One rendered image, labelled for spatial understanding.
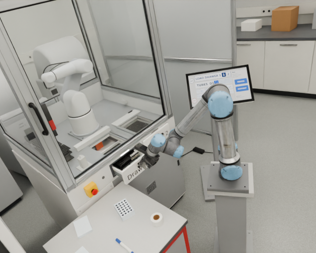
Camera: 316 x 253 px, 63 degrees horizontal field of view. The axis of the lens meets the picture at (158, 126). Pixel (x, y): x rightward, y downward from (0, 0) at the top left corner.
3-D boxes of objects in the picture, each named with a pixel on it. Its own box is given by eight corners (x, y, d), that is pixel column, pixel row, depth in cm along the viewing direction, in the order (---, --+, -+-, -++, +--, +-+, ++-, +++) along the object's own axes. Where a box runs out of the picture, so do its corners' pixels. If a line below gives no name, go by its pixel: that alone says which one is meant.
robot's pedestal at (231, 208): (252, 231, 216) (254, 161, 177) (253, 266, 192) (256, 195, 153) (215, 227, 225) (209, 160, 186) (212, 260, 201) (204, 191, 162)
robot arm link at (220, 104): (240, 165, 157) (228, 82, 132) (244, 182, 144) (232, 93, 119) (220, 167, 160) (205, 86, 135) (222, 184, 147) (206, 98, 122)
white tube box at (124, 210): (135, 214, 156) (134, 210, 154) (123, 221, 153) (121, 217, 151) (126, 202, 166) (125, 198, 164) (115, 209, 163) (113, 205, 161)
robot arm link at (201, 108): (216, 73, 141) (164, 132, 165) (217, 80, 132) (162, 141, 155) (231, 85, 144) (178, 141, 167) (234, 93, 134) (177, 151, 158)
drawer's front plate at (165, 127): (170, 134, 213) (168, 123, 207) (146, 153, 196) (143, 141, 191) (169, 133, 214) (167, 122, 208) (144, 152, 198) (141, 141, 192)
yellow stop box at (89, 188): (100, 192, 167) (96, 183, 163) (91, 199, 163) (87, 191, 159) (95, 188, 170) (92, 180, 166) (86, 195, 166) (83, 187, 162)
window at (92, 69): (164, 114, 207) (139, -21, 157) (73, 179, 158) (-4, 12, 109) (164, 114, 207) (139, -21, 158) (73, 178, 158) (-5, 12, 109)
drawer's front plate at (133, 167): (155, 160, 187) (152, 148, 182) (126, 185, 171) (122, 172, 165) (153, 159, 188) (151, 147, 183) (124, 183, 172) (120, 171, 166)
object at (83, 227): (93, 231, 151) (92, 229, 150) (79, 239, 148) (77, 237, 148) (87, 216, 161) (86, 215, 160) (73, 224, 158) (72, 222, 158)
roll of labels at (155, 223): (166, 220, 148) (164, 216, 146) (157, 229, 145) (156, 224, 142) (157, 215, 153) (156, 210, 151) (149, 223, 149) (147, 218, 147)
